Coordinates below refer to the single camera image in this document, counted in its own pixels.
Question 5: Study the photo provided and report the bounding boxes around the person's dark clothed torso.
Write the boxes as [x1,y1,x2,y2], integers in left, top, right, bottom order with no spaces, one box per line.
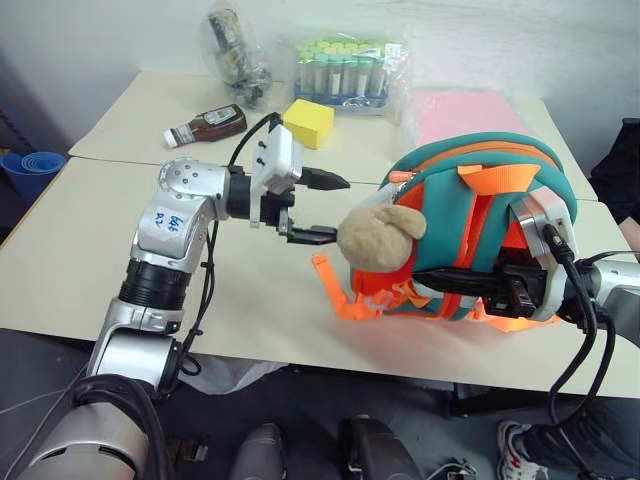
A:
[588,117,640,227]

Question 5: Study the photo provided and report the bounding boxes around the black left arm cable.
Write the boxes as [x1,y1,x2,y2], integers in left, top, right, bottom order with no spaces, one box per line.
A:
[149,112,281,401]

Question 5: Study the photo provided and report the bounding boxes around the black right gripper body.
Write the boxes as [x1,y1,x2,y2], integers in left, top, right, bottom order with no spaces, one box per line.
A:
[481,248,547,320]

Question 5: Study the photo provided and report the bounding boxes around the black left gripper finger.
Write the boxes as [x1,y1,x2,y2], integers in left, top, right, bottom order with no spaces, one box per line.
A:
[301,167,352,192]
[289,225,340,247]

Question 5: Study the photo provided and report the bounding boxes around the black rounded shape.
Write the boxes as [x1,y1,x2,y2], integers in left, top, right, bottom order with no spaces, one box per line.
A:
[338,414,422,480]

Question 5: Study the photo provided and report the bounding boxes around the dark metal table frame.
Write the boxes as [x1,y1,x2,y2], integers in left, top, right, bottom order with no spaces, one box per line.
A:
[287,364,506,419]

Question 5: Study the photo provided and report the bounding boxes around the yellow foam block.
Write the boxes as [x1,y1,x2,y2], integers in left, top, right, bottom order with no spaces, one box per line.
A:
[282,98,336,152]

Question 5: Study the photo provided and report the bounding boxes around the blue stacked cups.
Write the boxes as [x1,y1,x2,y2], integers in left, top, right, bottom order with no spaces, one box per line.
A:
[0,151,68,202]

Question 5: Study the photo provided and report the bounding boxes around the beige plush toy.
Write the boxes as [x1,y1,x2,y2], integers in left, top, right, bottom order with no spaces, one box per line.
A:
[335,203,428,274]

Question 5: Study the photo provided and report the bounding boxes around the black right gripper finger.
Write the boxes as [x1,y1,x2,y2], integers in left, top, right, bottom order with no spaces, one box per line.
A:
[411,268,505,298]

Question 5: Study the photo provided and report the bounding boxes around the grey rounded shape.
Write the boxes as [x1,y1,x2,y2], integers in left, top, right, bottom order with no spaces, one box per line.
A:
[231,422,288,480]

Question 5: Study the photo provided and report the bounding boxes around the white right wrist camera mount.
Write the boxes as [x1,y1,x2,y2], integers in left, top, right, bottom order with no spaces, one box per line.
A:
[509,187,582,323]

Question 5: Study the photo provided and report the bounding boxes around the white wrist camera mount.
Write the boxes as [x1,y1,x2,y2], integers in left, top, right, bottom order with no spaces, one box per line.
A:
[248,124,305,229]
[509,187,582,323]

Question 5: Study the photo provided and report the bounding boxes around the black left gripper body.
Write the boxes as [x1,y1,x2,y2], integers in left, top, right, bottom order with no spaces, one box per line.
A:
[258,182,298,245]

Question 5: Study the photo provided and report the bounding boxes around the white and red sneaker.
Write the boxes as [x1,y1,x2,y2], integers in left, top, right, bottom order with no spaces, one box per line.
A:
[496,419,540,480]

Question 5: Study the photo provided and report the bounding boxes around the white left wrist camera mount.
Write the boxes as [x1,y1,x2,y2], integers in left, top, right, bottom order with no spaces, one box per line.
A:
[248,124,305,229]

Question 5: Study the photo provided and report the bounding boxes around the orange and teal backpack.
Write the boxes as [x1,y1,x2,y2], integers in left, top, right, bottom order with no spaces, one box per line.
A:
[311,131,582,334]

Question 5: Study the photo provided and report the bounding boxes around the brown sauce bottle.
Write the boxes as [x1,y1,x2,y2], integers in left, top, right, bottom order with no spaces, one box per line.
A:
[162,103,249,149]

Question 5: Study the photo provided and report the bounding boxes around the clear bag with dark bottle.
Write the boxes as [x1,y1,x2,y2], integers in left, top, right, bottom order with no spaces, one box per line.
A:
[195,0,277,112]

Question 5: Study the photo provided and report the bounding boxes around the pink sheet in plastic sleeve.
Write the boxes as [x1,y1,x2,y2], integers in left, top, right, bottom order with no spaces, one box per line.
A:
[407,88,534,149]

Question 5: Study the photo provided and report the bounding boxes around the bagged test tube rack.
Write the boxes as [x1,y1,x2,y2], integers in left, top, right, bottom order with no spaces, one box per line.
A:
[277,33,412,117]

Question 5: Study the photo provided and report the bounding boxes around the person's dark trouser leg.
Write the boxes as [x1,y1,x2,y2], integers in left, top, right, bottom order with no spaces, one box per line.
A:
[519,397,640,480]

